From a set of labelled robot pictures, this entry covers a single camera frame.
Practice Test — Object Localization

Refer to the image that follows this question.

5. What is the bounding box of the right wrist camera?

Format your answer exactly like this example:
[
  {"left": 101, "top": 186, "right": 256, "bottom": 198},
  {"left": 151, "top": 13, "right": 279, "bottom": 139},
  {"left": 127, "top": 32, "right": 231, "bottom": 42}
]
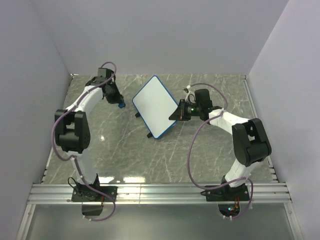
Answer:
[{"left": 183, "top": 85, "right": 196, "bottom": 103}]

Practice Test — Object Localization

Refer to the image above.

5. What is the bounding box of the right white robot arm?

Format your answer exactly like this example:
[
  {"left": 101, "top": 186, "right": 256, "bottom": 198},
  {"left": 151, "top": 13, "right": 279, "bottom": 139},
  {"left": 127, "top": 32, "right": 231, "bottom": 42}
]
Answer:
[{"left": 169, "top": 89, "right": 272, "bottom": 201}]

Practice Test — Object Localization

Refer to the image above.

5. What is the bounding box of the right black whiteboard stand foot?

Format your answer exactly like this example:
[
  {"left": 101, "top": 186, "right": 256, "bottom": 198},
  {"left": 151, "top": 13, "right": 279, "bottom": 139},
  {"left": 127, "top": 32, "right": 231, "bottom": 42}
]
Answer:
[{"left": 147, "top": 132, "right": 153, "bottom": 139}]

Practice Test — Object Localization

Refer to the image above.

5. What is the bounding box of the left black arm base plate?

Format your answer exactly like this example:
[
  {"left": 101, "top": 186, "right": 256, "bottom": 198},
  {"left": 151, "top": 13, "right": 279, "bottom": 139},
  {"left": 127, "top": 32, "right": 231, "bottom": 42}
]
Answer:
[{"left": 71, "top": 184, "right": 118, "bottom": 202}]

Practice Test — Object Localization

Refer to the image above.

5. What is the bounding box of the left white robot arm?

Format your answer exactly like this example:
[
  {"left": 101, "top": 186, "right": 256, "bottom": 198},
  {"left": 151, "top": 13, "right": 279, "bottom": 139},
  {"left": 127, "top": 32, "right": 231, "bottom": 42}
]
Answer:
[{"left": 51, "top": 66, "right": 126, "bottom": 201}]

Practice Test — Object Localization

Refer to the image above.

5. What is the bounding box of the blue whiteboard eraser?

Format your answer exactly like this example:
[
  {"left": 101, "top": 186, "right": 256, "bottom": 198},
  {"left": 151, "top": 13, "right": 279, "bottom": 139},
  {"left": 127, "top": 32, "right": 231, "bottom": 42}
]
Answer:
[{"left": 118, "top": 102, "right": 126, "bottom": 109}]

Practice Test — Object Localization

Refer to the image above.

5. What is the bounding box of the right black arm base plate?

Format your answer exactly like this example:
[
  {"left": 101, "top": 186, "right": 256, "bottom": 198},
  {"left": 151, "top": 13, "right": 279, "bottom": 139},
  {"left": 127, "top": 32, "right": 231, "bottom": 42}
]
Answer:
[{"left": 200, "top": 183, "right": 250, "bottom": 202}]

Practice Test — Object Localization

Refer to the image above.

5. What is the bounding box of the aluminium mounting rail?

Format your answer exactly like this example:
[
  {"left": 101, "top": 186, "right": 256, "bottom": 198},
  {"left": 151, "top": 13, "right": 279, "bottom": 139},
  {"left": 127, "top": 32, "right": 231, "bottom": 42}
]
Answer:
[{"left": 27, "top": 182, "right": 292, "bottom": 205}]

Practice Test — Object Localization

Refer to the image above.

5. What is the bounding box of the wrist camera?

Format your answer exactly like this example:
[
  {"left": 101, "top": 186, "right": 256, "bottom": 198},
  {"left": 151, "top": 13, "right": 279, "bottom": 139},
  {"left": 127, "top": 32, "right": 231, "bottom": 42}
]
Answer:
[
  {"left": 183, "top": 85, "right": 196, "bottom": 103},
  {"left": 96, "top": 67, "right": 115, "bottom": 84}
]

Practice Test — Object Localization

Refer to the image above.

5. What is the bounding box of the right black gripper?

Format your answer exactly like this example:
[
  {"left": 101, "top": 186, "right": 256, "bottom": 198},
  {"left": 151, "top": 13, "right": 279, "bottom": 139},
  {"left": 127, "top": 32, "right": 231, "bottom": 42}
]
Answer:
[{"left": 169, "top": 100, "right": 201, "bottom": 122}]

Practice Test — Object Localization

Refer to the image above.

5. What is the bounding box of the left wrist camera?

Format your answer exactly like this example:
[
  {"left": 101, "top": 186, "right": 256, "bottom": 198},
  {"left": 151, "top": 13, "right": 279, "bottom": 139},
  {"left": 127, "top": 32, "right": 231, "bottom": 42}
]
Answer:
[{"left": 96, "top": 67, "right": 115, "bottom": 84}]

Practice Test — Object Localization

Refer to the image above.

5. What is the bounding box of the blue-framed small whiteboard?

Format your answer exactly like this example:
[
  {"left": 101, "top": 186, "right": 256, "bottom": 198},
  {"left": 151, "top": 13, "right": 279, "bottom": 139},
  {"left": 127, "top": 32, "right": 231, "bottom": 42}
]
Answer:
[{"left": 132, "top": 75, "right": 178, "bottom": 140}]

